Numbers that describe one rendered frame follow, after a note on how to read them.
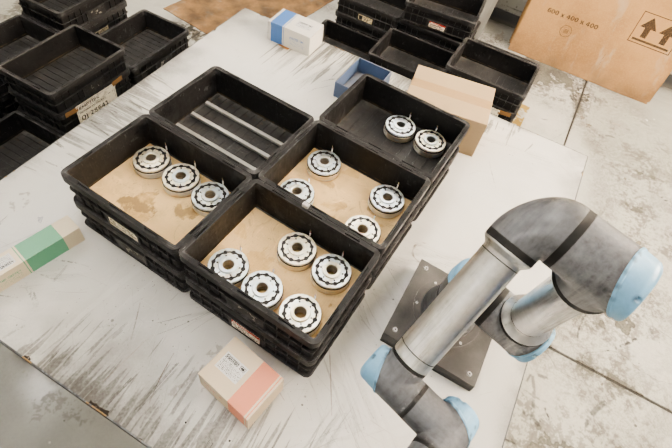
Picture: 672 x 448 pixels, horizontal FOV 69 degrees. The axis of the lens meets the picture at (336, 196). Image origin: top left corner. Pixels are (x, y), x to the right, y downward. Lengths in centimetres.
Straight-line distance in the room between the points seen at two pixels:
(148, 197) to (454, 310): 91
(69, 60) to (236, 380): 176
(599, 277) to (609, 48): 313
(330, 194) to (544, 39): 271
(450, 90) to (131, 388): 138
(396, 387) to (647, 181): 268
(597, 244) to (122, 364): 108
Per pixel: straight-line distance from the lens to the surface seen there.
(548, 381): 235
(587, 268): 85
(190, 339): 136
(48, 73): 251
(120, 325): 141
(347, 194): 145
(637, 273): 86
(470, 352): 139
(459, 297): 87
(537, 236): 85
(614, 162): 338
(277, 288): 123
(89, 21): 280
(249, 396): 122
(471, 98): 186
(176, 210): 141
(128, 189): 148
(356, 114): 170
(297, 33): 212
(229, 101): 171
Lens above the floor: 195
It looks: 51 degrees down
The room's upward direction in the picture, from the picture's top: 11 degrees clockwise
